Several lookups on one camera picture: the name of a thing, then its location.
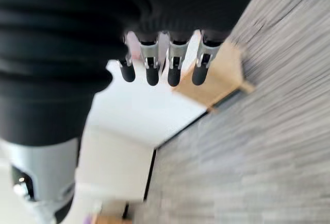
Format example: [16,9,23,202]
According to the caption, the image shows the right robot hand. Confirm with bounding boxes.
[0,0,266,224]

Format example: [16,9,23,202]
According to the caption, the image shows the light wooden furniture piece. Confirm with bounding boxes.
[91,214,133,224]

